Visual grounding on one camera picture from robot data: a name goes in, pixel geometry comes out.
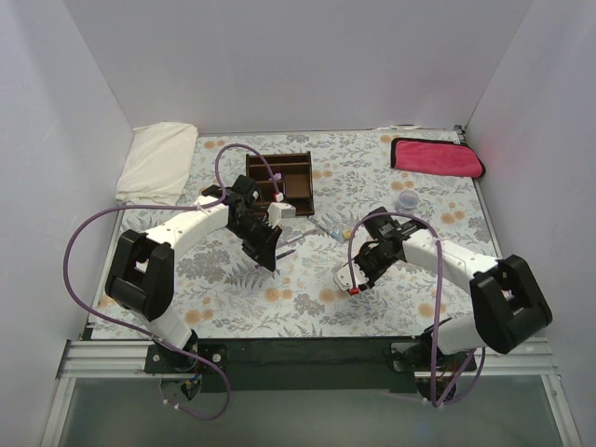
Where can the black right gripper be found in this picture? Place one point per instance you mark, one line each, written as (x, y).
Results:
(368, 266)

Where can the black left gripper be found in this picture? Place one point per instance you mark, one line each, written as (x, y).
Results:
(259, 235)

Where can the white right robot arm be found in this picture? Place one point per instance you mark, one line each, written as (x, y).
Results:
(508, 306)

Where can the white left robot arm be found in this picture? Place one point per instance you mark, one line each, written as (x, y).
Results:
(141, 278)

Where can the blue correction pen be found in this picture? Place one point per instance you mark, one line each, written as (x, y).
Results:
(333, 233)

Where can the grey white pen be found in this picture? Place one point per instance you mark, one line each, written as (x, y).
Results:
(303, 235)

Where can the floral table mat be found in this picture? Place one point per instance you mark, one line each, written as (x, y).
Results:
(220, 294)

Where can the clear round pin box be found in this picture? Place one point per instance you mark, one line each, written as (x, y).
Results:
(407, 202)

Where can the brown wooden desk organizer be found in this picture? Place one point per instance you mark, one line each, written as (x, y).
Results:
(295, 181)

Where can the red microfiber cloth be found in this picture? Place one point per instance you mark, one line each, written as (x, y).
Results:
(435, 158)

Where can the white folded cloth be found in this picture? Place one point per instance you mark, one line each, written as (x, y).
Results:
(158, 164)

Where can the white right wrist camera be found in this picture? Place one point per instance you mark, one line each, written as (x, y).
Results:
(350, 279)

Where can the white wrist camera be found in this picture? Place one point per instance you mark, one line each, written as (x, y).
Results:
(350, 279)
(278, 211)

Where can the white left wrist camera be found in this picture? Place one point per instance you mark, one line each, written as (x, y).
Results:
(278, 211)

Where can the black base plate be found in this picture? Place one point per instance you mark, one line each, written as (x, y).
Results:
(320, 363)

